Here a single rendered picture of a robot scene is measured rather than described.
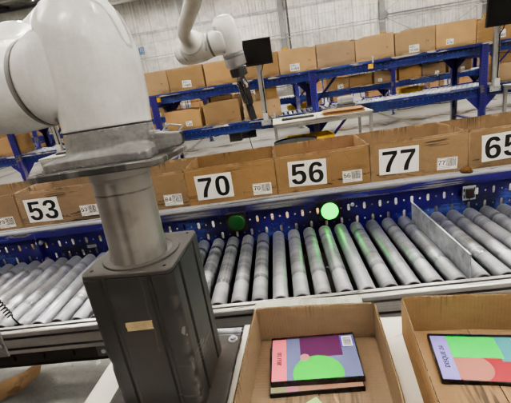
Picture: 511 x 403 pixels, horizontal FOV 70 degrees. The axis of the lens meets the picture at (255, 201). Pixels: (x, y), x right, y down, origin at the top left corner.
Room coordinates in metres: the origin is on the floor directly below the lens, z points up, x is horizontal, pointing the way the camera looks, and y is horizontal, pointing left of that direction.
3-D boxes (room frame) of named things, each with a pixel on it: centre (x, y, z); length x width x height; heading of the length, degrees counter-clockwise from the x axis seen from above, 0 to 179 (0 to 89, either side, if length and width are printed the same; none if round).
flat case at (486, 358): (0.59, -0.41, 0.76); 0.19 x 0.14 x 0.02; 75
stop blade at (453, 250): (1.14, -0.60, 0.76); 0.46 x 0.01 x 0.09; 175
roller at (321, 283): (1.18, -0.18, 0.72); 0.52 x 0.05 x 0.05; 175
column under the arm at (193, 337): (0.68, 0.24, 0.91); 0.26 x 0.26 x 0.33; 81
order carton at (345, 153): (1.62, -0.31, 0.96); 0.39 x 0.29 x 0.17; 85
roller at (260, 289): (1.20, 0.01, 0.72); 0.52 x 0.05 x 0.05; 175
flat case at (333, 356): (0.65, -0.07, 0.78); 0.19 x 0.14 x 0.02; 83
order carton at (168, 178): (1.70, 0.46, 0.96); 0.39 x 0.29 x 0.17; 85
